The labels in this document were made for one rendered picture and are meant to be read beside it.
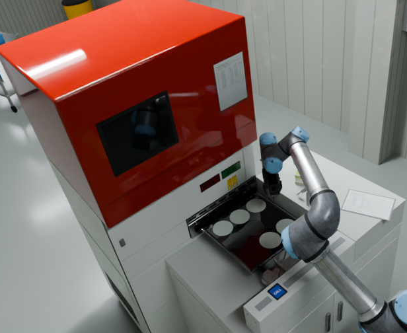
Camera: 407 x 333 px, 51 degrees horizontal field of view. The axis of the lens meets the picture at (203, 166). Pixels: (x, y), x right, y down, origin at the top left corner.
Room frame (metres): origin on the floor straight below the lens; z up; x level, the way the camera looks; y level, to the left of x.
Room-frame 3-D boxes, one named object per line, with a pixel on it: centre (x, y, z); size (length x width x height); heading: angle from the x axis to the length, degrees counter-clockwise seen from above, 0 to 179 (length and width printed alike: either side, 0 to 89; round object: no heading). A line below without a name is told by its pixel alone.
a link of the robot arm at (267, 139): (1.51, -0.30, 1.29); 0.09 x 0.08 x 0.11; 174
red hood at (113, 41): (1.79, 0.26, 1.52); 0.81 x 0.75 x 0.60; 120
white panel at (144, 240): (1.51, 0.10, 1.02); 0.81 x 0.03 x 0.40; 120
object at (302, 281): (1.07, -0.30, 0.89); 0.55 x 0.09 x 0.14; 120
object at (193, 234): (1.59, -0.06, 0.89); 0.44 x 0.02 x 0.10; 120
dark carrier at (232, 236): (1.42, -0.18, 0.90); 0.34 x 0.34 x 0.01; 30
